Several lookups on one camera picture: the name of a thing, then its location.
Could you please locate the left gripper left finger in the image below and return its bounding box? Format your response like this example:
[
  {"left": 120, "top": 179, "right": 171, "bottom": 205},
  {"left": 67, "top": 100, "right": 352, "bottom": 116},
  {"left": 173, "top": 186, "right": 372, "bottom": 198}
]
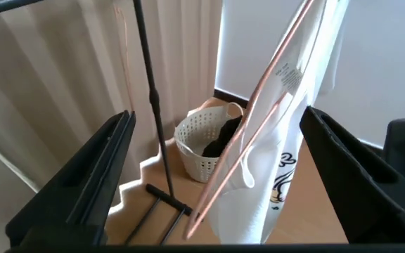
[{"left": 5, "top": 110, "right": 136, "bottom": 247}]

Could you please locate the black garment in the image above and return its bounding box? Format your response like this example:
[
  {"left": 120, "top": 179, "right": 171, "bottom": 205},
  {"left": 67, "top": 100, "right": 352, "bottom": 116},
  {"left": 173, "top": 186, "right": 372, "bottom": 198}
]
[{"left": 201, "top": 115, "right": 243, "bottom": 159}]

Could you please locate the pink clothes hanger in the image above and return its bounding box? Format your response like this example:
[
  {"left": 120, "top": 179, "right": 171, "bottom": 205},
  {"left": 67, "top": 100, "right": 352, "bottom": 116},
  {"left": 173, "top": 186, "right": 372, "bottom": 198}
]
[
  {"left": 113, "top": 6, "right": 135, "bottom": 110},
  {"left": 184, "top": 0, "right": 316, "bottom": 241}
]

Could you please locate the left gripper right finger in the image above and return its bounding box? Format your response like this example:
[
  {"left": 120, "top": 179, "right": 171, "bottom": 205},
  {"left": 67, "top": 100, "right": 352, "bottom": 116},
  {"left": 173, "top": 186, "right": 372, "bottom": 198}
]
[{"left": 299, "top": 105, "right": 405, "bottom": 245}]

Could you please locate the black clothes rack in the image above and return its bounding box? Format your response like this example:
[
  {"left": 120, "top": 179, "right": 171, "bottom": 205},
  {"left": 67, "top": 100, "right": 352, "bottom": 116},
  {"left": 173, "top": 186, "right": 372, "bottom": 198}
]
[{"left": 0, "top": 0, "right": 193, "bottom": 245}]

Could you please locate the white laundry basket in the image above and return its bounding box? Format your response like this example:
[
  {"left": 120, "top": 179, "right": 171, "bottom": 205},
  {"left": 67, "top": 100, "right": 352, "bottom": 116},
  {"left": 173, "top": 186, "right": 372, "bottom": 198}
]
[{"left": 173, "top": 101, "right": 245, "bottom": 184}]

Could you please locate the white printed t-shirt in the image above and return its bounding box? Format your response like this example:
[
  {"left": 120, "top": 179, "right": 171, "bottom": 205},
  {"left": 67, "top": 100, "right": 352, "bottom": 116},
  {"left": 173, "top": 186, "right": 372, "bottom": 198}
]
[{"left": 207, "top": 0, "right": 351, "bottom": 245}]

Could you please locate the white curtain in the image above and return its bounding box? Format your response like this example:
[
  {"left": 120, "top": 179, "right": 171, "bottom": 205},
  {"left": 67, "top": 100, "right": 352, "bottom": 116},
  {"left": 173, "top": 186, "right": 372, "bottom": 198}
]
[{"left": 0, "top": 0, "right": 224, "bottom": 247}]

